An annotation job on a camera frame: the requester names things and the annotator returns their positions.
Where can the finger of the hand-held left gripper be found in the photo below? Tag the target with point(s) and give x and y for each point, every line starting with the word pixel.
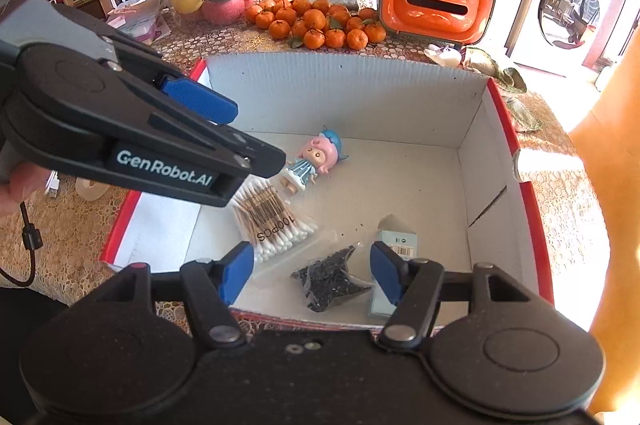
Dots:
pixel 200 97
pixel 165 165

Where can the yellow-green apple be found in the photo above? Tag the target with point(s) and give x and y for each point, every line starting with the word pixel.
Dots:
pixel 186 1

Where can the red apple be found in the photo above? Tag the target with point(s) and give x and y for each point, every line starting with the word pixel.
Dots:
pixel 222 11

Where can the clear tape roll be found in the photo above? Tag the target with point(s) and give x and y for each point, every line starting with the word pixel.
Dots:
pixel 92 191

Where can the washing machine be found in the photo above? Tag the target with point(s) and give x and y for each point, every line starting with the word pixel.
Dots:
pixel 560 5

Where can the bag of cotton swabs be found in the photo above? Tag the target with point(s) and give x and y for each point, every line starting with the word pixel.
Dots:
pixel 272 220

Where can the yellow giraffe statue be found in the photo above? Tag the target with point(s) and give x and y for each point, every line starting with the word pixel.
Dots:
pixel 615 205

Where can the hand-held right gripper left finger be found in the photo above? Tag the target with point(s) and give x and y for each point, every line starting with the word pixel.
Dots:
pixel 237 272

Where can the clear bag of black bits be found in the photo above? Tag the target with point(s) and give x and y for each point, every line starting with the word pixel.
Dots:
pixel 330 277

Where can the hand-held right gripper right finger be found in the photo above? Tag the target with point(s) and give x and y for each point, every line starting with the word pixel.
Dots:
pixel 387 272

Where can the light blue small box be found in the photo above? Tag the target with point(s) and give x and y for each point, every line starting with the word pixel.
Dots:
pixel 395 235

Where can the red cardboard box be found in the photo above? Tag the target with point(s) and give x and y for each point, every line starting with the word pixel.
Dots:
pixel 380 115

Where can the person's left hand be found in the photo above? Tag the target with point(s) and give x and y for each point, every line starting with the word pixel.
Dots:
pixel 22 192

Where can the pile of tangerines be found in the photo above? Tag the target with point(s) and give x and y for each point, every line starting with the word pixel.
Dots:
pixel 315 22

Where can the pink-haired doll figurine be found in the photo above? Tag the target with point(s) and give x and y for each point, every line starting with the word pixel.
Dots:
pixel 310 160

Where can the small white toy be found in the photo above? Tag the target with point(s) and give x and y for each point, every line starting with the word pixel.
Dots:
pixel 445 55

